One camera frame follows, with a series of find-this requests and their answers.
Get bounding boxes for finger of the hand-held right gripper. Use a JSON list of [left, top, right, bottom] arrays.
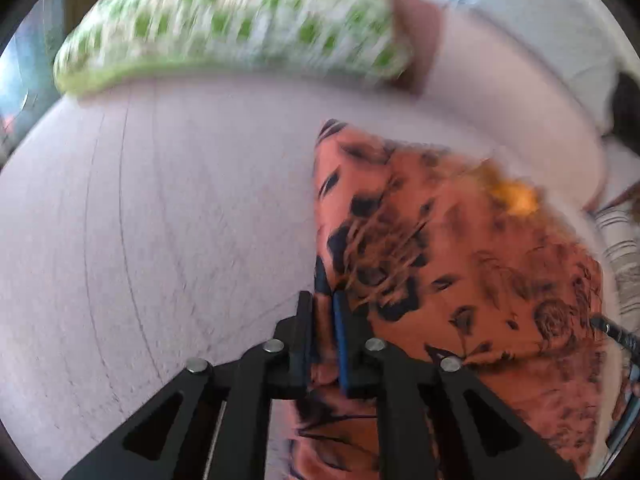
[[590, 314, 640, 356]]

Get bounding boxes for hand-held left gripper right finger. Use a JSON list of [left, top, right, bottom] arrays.
[[333, 290, 581, 480]]

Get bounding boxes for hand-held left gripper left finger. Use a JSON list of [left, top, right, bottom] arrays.
[[62, 290, 317, 480]]

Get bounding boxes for orange black floral garment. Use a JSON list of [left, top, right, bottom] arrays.
[[287, 119, 626, 480]]

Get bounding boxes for striped patterned cloth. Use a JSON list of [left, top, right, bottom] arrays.
[[592, 200, 640, 331]]

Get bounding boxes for dark fluffy cloth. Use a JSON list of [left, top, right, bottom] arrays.
[[607, 72, 640, 156]]

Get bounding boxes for pink bolster cushion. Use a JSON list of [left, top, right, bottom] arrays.
[[390, 0, 608, 211]]

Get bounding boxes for green white checkered pillow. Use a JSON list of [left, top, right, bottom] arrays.
[[52, 0, 413, 98]]

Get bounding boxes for light grey pillow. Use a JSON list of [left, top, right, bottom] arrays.
[[440, 0, 626, 131]]

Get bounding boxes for stained glass window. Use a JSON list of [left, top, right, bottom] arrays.
[[0, 0, 66, 161]]

